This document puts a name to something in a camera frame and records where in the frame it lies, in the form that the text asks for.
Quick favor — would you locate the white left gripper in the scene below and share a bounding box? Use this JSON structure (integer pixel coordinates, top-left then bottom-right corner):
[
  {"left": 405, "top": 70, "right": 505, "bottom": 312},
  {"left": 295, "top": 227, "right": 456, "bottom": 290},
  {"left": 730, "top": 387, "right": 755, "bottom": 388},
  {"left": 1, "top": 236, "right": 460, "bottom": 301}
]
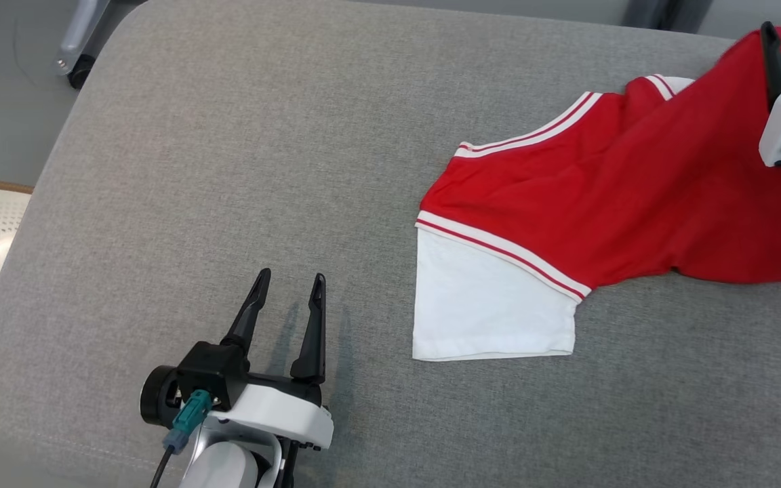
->
[{"left": 221, "top": 268, "right": 334, "bottom": 451}]

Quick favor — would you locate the grey fabric sofa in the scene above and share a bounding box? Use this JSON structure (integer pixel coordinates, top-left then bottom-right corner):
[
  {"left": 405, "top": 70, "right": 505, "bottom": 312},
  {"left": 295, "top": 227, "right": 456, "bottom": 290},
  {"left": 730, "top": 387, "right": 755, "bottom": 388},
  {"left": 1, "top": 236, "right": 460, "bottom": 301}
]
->
[{"left": 0, "top": 0, "right": 781, "bottom": 488}]

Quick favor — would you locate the red jersey with white sleeves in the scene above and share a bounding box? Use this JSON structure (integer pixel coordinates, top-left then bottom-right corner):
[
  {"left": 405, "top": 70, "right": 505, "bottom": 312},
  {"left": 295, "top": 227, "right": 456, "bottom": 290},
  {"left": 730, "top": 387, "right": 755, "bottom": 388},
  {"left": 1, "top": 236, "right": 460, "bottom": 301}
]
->
[{"left": 412, "top": 27, "right": 781, "bottom": 361}]

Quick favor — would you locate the black cable with teal plug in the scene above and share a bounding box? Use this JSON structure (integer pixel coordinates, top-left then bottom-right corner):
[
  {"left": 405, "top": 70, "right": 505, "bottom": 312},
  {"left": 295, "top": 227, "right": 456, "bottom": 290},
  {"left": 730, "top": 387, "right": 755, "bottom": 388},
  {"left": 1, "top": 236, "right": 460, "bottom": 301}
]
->
[{"left": 150, "top": 390, "right": 214, "bottom": 488}]

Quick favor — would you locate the grey stand leg with casters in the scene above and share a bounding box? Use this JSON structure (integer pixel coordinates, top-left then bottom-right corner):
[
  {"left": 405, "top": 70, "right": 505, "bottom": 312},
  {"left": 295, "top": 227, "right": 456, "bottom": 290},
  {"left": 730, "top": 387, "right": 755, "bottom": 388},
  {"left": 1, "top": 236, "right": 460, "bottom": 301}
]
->
[{"left": 52, "top": 0, "right": 115, "bottom": 90}]

